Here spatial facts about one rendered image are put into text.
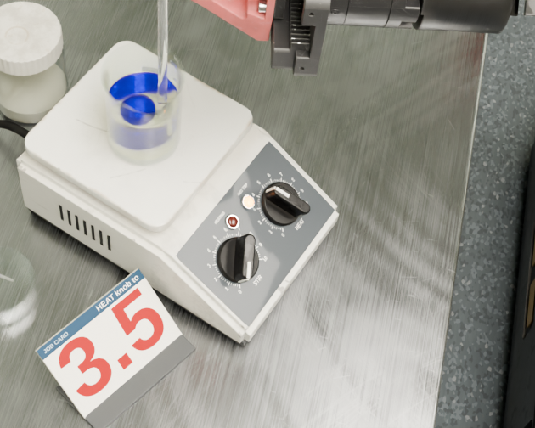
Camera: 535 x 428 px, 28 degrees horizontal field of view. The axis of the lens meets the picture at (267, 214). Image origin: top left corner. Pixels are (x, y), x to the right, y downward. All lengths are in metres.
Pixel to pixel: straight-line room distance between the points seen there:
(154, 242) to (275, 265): 0.09
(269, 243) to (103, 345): 0.14
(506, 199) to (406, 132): 0.92
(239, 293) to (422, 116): 0.25
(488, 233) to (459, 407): 0.30
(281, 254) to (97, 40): 0.26
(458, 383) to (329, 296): 0.84
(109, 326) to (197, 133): 0.15
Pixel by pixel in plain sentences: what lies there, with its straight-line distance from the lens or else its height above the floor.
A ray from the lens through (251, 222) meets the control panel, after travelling 0.75.
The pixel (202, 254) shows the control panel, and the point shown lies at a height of 0.81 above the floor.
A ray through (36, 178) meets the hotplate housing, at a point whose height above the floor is 0.82.
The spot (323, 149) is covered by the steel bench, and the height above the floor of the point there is 0.75.
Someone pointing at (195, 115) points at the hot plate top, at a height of 0.84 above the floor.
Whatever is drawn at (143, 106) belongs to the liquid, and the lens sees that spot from 0.71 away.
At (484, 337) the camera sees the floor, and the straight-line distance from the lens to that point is 1.66.
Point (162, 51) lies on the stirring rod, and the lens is 0.66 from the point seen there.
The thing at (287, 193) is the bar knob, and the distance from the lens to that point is 0.75.
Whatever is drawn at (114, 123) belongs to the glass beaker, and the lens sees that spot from 0.70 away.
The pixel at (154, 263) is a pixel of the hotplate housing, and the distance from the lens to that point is 0.73.
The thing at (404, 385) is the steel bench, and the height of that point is 0.75.
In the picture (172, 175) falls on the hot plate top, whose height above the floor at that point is 0.84.
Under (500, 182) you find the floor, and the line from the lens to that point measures 1.81.
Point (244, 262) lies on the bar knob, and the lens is 0.72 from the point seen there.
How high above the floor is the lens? 1.45
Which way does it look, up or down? 59 degrees down
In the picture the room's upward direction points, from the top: 10 degrees clockwise
